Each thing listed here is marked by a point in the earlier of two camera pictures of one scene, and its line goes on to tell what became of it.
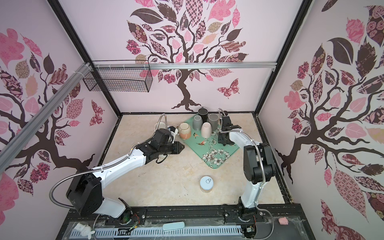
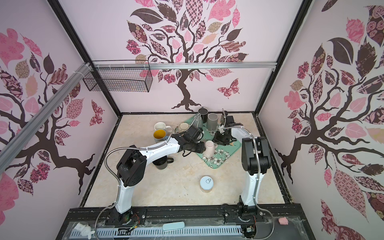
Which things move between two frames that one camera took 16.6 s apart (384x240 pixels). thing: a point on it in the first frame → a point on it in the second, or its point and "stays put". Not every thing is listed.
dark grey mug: [213, 118] stays put
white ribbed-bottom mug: [162, 125] stays put
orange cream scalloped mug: [184, 130] stays put
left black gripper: [178, 145] → [201, 145]
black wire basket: [124, 76] stays put
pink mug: [206, 129] → [210, 146]
